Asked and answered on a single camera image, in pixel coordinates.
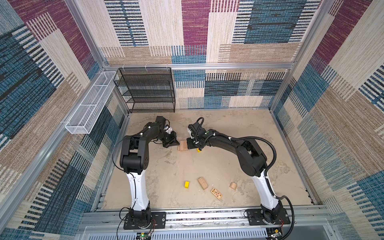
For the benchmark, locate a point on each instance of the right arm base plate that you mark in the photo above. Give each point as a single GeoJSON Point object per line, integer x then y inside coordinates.
{"type": "Point", "coordinates": [259, 217]}

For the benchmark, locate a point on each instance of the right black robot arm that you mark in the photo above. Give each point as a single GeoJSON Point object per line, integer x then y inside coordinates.
{"type": "Point", "coordinates": [252, 160]}

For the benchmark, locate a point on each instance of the aluminium front rail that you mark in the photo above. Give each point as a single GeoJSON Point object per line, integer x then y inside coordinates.
{"type": "Point", "coordinates": [310, 223]}

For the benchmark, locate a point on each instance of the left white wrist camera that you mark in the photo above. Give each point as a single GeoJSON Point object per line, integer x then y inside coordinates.
{"type": "Point", "coordinates": [168, 129]}

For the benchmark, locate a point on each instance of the small wood cylinder block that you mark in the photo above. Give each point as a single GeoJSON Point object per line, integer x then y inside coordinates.
{"type": "Point", "coordinates": [233, 186]}

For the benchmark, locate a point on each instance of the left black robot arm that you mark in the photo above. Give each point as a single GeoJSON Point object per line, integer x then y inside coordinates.
{"type": "Point", "coordinates": [134, 161]}

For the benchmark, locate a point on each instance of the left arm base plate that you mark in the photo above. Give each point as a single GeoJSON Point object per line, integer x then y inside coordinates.
{"type": "Point", "coordinates": [156, 220]}

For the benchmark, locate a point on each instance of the black wire shelf rack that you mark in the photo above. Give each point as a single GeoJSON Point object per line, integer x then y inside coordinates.
{"type": "Point", "coordinates": [147, 90]}

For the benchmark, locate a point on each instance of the patterned wood block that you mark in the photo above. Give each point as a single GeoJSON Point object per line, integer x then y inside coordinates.
{"type": "Point", "coordinates": [216, 193]}

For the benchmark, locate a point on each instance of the white wire mesh basket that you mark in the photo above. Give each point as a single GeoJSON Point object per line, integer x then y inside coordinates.
{"type": "Point", "coordinates": [87, 113]}

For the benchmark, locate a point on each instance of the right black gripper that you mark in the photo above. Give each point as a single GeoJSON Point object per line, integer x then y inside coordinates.
{"type": "Point", "coordinates": [190, 145]}

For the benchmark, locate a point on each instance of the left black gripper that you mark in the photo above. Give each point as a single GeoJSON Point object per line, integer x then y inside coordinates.
{"type": "Point", "coordinates": [173, 141]}

